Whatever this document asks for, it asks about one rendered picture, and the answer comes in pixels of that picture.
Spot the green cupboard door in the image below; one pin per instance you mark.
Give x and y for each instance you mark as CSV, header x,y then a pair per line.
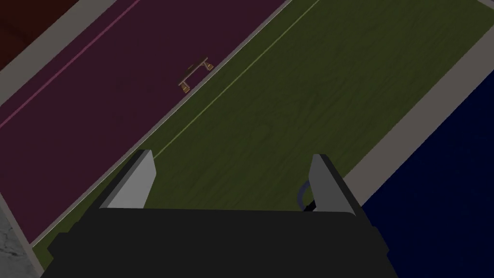
x,y
293,108

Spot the maroon cupboard door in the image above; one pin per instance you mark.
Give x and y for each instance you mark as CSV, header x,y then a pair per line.
x,y
96,116

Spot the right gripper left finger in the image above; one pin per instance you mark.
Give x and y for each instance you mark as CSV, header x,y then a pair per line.
x,y
133,187

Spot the dark blue cupboard door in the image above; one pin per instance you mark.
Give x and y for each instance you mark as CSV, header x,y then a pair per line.
x,y
440,185

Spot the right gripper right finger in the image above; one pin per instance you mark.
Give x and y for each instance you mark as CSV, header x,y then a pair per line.
x,y
328,185

